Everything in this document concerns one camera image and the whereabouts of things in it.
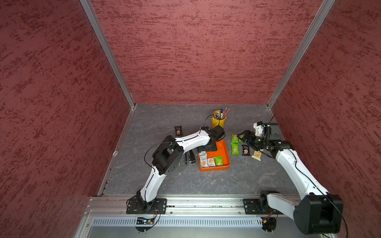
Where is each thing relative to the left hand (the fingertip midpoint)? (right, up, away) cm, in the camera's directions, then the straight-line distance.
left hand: (206, 151), depth 92 cm
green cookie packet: (+19, +5, +5) cm, 21 cm away
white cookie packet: (+2, -6, -4) cm, 7 cm away
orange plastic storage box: (+11, -1, +3) cm, 11 cm away
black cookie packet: (-19, +11, +11) cm, 25 cm away
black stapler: (-11, -3, -2) cm, 11 cm away
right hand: (+18, +8, -10) cm, 22 cm away
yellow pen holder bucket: (+10, +21, +12) cm, 26 cm away
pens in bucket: (+13, +24, +11) cm, 29 cm away
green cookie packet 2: (+7, -6, -2) cm, 10 cm away
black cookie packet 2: (+26, 0, +3) cm, 26 cm away
